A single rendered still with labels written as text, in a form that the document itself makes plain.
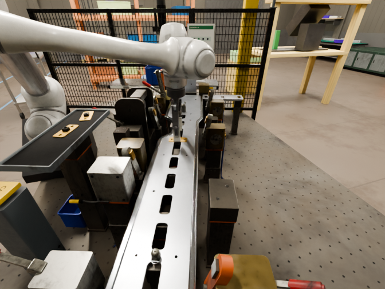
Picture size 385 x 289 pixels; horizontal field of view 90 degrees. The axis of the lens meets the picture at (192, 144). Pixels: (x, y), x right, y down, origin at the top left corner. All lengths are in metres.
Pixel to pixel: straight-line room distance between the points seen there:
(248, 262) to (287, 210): 0.65
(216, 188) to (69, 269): 0.40
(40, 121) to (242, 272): 1.02
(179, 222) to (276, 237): 0.51
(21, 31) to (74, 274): 0.57
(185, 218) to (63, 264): 0.28
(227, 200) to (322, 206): 0.68
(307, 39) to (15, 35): 4.13
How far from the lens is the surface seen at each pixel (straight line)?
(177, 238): 0.55
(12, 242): 0.66
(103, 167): 0.62
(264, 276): 0.46
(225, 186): 0.63
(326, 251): 1.02
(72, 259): 0.51
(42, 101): 1.20
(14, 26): 0.70
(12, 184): 0.59
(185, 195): 0.63
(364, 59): 9.06
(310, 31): 4.36
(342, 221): 1.16
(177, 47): 0.58
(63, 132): 0.75
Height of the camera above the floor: 1.46
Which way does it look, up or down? 32 degrees down
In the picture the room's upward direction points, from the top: straight up
